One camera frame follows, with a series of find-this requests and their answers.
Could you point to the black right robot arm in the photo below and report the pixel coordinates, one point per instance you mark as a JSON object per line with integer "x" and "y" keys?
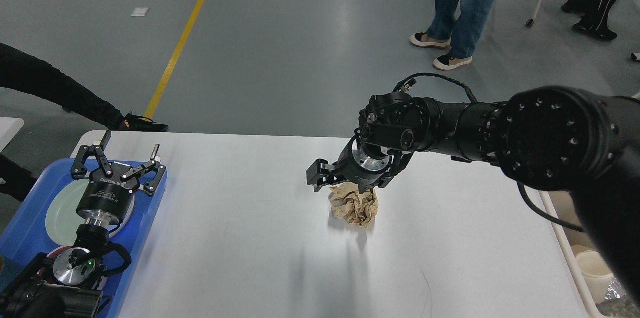
{"x": 553, "y": 138}

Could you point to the seated person in black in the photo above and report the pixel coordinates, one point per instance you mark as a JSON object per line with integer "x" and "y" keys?
{"x": 31, "y": 75}

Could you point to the pink plate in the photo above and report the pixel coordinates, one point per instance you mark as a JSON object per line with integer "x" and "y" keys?
{"x": 115, "y": 229}

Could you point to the white paper on floor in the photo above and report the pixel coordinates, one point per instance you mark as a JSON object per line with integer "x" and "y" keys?
{"x": 140, "y": 12}

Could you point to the brown paper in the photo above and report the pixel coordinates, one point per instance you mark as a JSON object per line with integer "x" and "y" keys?
{"x": 356, "y": 208}

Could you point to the brown paper bag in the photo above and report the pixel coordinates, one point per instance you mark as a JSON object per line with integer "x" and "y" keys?
{"x": 578, "y": 249}

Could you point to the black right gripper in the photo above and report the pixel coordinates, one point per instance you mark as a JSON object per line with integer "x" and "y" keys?
{"x": 357, "y": 163}

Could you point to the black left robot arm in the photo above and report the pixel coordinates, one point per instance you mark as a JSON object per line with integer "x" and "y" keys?
{"x": 80, "y": 232}

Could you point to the white paper cup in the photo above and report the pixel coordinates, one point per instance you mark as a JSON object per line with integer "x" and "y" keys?
{"x": 598, "y": 276}

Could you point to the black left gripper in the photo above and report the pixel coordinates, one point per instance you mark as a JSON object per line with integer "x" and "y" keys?
{"x": 106, "y": 198}

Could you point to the blue plastic tray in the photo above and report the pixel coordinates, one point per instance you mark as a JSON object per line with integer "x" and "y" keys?
{"x": 25, "y": 235}

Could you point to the person in blue jeans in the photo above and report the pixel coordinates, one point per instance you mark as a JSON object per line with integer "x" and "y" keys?
{"x": 458, "y": 25}

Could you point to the green plate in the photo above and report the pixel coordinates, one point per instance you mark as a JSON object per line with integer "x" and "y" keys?
{"x": 62, "y": 220}

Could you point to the pink mug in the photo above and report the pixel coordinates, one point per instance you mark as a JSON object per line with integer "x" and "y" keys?
{"x": 58, "y": 251}

